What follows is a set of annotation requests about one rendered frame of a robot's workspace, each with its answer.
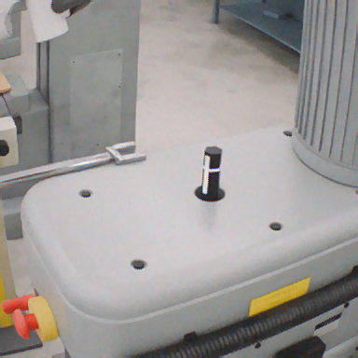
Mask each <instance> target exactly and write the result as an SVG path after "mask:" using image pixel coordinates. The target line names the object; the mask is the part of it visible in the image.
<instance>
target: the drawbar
mask: <svg viewBox="0 0 358 358"><path fill-rule="evenodd" d="M205 156H206V157H208V158H210V159H209V169H219V168H220V167H221V164H222V157H223V153H222V148H220V147H218V146H216V145H213V146H206V148H205V150H204V159H203V166H204V164H205ZM203 176H204V169H202V181H201V193H200V199H201V200H204V201H218V195H219V186H220V176H221V169H220V171H216V172H209V171H208V182H207V193H206V195H205V194H204V193H202V189H203Z"/></svg>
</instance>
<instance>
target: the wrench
mask: <svg viewBox="0 0 358 358"><path fill-rule="evenodd" d="M136 147H137V144H136V143H135V142H134V141H131V142H127V143H122V144H118V145H114V146H108V147H106V148H105V152H102V153H97V154H92V155H88V156H84V157H80V158H73V159H68V160H65V161H60V162H56V163H52V164H48V165H44V166H40V167H36V168H32V169H29V170H24V171H20V172H14V173H11V174H6V175H0V188H1V187H5V186H11V185H15V184H22V183H25V182H29V181H33V180H37V179H40V178H44V177H48V176H52V175H55V174H59V173H64V172H70V171H79V170H83V169H87V168H90V167H95V166H100V165H103V164H107V163H112V162H113V161H114V162H115V164H116V166H118V165H123V164H125V165H127V164H131V163H134V162H139V161H143V160H146V154H145V153H144V152H138V153H134V154H130V155H126V156H122V157H121V156H120V155H119V153H121V152H126V151H131V150H135V149H136Z"/></svg>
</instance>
